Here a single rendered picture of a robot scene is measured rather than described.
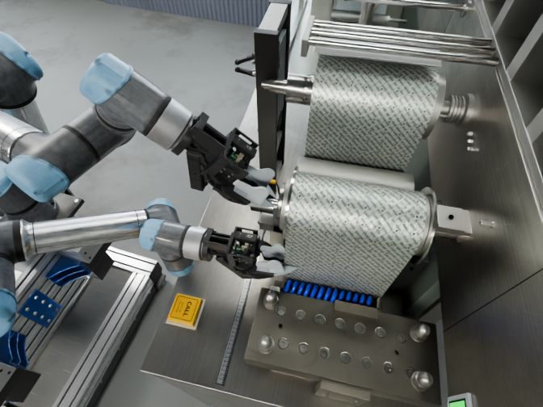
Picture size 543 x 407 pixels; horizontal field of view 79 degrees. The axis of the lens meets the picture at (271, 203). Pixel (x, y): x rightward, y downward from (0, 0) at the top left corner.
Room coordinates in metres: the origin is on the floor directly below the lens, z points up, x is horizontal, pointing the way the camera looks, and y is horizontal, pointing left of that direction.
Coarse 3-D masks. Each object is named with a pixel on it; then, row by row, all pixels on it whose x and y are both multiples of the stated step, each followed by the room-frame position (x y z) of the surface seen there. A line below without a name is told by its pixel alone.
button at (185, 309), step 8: (176, 296) 0.31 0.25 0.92; (184, 296) 0.31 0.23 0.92; (192, 296) 0.31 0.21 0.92; (176, 304) 0.29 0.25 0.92; (184, 304) 0.29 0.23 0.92; (192, 304) 0.29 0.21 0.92; (200, 304) 0.29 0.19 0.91; (176, 312) 0.27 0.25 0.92; (184, 312) 0.27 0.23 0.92; (192, 312) 0.27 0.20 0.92; (176, 320) 0.25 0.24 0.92; (184, 320) 0.25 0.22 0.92; (192, 320) 0.25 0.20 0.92
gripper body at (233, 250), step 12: (240, 228) 0.38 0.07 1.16; (204, 240) 0.35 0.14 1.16; (216, 240) 0.36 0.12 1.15; (228, 240) 0.35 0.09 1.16; (240, 240) 0.35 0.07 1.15; (252, 240) 0.35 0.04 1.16; (204, 252) 0.34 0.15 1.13; (216, 252) 0.35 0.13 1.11; (228, 252) 0.32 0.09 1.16; (240, 252) 0.33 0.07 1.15; (252, 252) 0.33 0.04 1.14; (240, 264) 0.32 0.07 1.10; (252, 264) 0.32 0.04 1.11
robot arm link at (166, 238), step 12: (144, 228) 0.39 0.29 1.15; (156, 228) 0.39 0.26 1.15; (168, 228) 0.39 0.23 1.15; (180, 228) 0.39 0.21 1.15; (144, 240) 0.37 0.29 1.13; (156, 240) 0.36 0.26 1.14; (168, 240) 0.36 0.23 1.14; (180, 240) 0.36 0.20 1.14; (168, 252) 0.35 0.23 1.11; (180, 252) 0.34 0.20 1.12
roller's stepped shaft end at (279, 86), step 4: (272, 80) 0.65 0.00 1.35; (276, 80) 0.65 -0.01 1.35; (280, 80) 0.65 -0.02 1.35; (284, 80) 0.65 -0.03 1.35; (264, 84) 0.65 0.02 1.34; (268, 84) 0.64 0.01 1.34; (272, 84) 0.64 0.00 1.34; (276, 84) 0.64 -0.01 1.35; (280, 84) 0.64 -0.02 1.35; (284, 84) 0.63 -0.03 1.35; (264, 88) 0.64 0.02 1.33; (268, 88) 0.64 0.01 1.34; (272, 88) 0.64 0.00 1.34; (276, 88) 0.63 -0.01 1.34; (280, 88) 0.63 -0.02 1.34; (284, 88) 0.63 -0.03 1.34; (276, 92) 0.63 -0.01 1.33; (280, 92) 0.63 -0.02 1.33; (284, 92) 0.63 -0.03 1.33
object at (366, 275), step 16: (288, 256) 0.32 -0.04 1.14; (304, 256) 0.31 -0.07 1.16; (320, 256) 0.31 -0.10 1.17; (336, 256) 0.30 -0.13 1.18; (352, 256) 0.29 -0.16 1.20; (304, 272) 0.31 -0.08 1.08; (320, 272) 0.31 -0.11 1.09; (336, 272) 0.30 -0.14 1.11; (352, 272) 0.29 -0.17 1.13; (368, 272) 0.28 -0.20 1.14; (384, 272) 0.28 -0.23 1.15; (352, 288) 0.29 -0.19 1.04; (368, 288) 0.28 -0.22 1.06; (384, 288) 0.27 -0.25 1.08
